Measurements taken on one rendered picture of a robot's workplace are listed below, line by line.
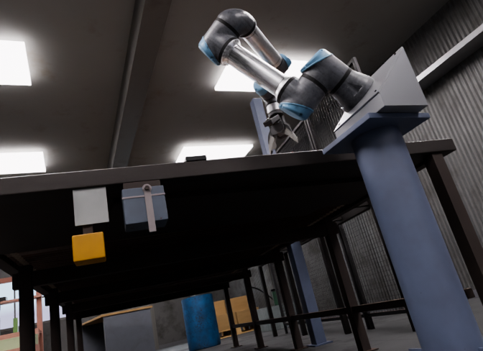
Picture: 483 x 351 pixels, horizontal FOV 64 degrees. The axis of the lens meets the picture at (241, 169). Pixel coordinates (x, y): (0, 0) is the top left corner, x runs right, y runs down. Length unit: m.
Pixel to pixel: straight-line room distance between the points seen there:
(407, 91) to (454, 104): 3.50
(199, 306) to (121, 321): 1.28
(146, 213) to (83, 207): 0.20
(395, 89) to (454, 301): 0.66
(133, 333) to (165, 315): 5.17
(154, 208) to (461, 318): 0.96
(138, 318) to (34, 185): 5.07
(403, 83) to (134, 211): 0.97
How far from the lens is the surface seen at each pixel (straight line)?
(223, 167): 1.41
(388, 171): 1.34
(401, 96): 1.36
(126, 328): 6.24
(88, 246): 1.27
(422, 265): 1.30
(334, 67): 1.46
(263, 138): 3.89
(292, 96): 1.43
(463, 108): 4.82
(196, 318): 6.74
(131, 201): 1.31
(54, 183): 1.36
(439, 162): 1.95
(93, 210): 1.33
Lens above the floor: 0.38
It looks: 20 degrees up
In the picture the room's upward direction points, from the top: 13 degrees counter-clockwise
